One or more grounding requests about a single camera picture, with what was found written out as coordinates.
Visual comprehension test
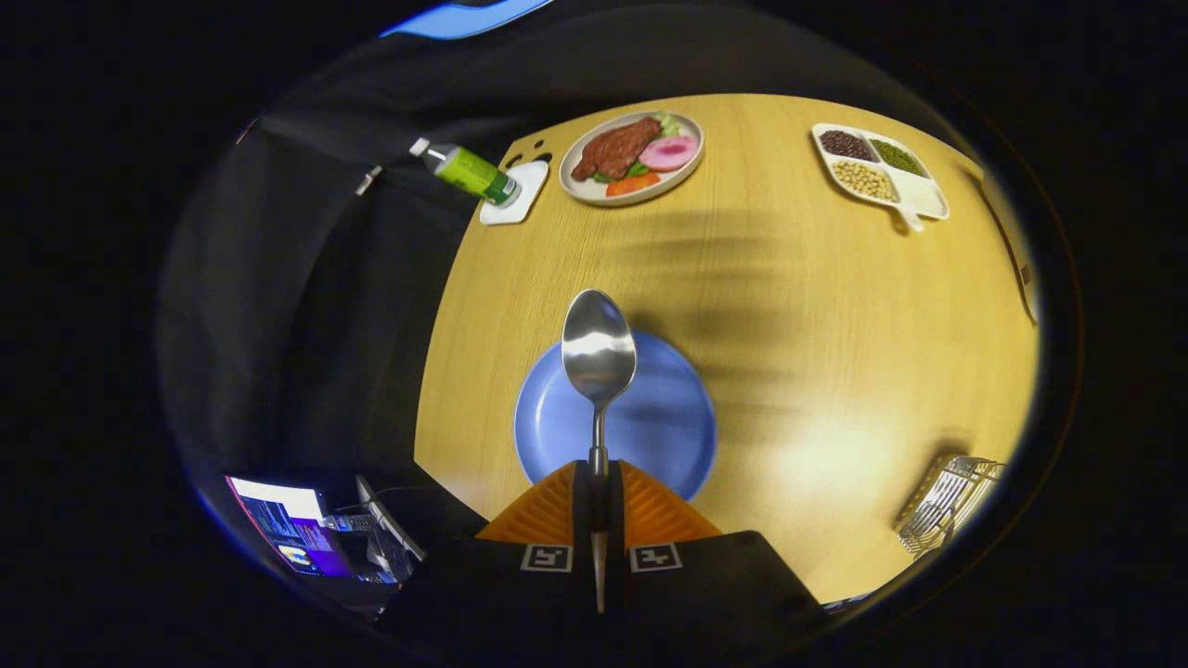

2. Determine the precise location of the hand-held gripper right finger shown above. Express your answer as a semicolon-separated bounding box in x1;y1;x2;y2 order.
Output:
603;459;827;641

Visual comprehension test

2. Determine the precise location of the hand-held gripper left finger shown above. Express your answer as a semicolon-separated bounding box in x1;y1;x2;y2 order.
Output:
390;459;600;641

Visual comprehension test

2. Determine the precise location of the steel spoon with wooden handle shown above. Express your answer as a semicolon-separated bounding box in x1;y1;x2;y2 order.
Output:
562;289;639;615

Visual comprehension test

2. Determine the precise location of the blue round plate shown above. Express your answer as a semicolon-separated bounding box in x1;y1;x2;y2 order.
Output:
513;330;718;502

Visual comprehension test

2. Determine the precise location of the lit computer screen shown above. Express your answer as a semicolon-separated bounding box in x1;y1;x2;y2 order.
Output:
226;476;354;578

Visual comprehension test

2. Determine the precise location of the white square coaster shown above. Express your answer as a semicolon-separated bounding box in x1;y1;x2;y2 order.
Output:
479;161;549;226

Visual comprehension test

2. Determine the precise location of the beige round food plate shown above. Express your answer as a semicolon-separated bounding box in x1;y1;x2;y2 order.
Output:
559;111;705;207

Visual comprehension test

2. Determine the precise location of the green label drink bottle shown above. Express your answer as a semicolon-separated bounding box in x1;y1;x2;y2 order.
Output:
409;137;522;207

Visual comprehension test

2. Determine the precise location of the pink ham slice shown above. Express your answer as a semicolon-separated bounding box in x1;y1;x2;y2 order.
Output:
639;135;699;173

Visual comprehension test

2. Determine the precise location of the brown steak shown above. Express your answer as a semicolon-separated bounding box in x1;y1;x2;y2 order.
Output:
571;117;663;182

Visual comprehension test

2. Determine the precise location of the pile of yellow soybeans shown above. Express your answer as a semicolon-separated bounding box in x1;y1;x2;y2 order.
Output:
833;160;897;202

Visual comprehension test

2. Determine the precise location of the pile of dark red beans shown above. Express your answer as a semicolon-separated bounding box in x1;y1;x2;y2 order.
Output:
820;130;873;161

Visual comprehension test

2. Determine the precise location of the white divided dish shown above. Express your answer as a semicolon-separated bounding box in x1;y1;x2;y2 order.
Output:
811;122;950;233

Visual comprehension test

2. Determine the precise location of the pile of green beans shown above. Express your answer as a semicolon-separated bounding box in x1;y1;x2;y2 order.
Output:
871;138;927;177

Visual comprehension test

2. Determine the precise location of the cream toaster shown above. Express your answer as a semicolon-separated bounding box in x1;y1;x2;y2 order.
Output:
979;172;1040;326

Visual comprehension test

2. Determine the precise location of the metal wire cutlery basket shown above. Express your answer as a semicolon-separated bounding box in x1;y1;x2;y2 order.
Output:
895;455;1006;560

